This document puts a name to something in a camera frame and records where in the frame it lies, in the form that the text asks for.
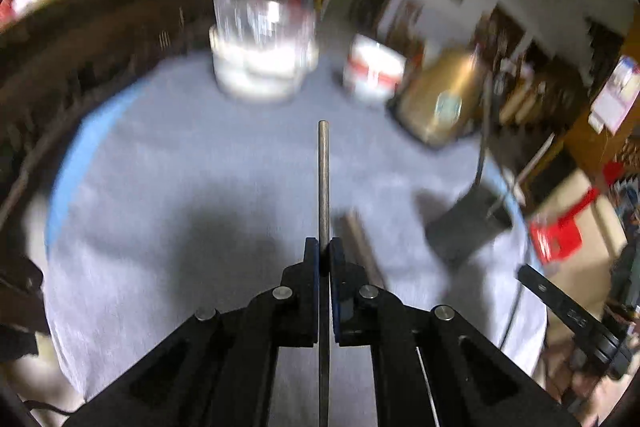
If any red plastic chair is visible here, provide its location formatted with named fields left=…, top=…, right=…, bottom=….
left=528, top=187, right=600, bottom=265

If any dark grey utensil holder cup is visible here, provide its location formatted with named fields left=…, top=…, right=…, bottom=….
left=425, top=184, right=513, bottom=268

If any white pot with handles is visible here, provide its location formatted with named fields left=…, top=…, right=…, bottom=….
left=208, top=26, right=319, bottom=104

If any dark carved wooden chair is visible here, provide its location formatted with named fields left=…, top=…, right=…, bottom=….
left=1, top=0, right=214, bottom=222

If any blue table cover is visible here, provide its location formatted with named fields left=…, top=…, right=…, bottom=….
left=44, top=81, right=146, bottom=256

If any dark chopstick eight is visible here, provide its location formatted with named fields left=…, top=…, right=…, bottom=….
left=473, top=74, right=494, bottom=186

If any grey towel cloth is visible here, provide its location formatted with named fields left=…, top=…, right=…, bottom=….
left=44, top=53, right=547, bottom=404

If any gold electric kettle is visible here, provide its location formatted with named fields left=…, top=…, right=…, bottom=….
left=390, top=46, right=490, bottom=148

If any dark chopstick seven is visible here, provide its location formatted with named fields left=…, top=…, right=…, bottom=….
left=486, top=133, right=555, bottom=218

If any red white bowl stack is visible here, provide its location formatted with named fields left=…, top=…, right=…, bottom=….
left=343, top=34, right=407, bottom=105

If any pink wall calendar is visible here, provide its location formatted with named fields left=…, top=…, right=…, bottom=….
left=588, top=55, right=639, bottom=135

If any dark chopstick two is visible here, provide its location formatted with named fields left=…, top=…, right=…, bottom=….
left=318, top=120, right=331, bottom=427

